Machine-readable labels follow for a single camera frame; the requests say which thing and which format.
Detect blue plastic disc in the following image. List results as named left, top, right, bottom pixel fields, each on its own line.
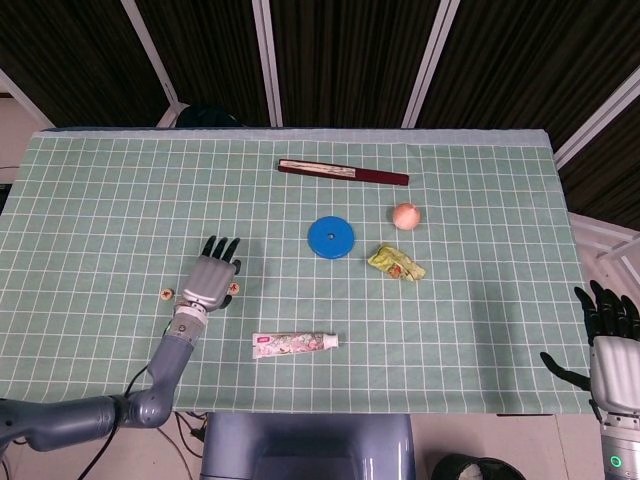
left=306, top=215, right=356, bottom=261

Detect black waste bin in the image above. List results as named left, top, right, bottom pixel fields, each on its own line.
left=430, top=453, right=526, bottom=480

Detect dark red folded fan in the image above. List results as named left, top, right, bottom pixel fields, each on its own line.
left=277, top=158, right=410, bottom=187

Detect black cable with plug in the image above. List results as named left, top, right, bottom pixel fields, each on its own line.
left=172, top=410, right=209, bottom=446

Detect white aluminium frame post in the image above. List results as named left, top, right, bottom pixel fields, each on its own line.
left=553, top=64, right=640, bottom=169
left=401, top=0, right=461, bottom=129
left=119, top=0, right=187, bottom=129
left=251, top=0, right=284, bottom=127
left=0, top=68, right=56, bottom=129

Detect green grid tablecloth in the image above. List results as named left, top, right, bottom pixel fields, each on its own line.
left=0, top=128, right=594, bottom=416

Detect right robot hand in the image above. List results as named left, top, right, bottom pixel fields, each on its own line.
left=539, top=280, right=640, bottom=415

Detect floral toothpaste tube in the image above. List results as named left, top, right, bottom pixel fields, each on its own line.
left=251, top=331, right=340, bottom=361

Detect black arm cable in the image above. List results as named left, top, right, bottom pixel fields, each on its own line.
left=77, top=362, right=154, bottom=480

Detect crumpled green snack wrapper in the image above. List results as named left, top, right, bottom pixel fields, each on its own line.
left=367, top=242, right=427, bottom=282

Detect black bag behind table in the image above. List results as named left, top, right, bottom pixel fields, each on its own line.
left=174, top=103, right=246, bottom=130

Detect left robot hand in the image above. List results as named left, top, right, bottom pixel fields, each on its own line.
left=179, top=235, right=243, bottom=310

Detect peach coloured ball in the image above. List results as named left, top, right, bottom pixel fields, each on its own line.
left=391, top=202, right=422, bottom=231

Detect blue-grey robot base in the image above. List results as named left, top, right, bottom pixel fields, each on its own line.
left=199, top=412, right=416, bottom=480

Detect white metal frame rack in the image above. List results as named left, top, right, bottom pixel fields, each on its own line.
left=567, top=212, right=640, bottom=299

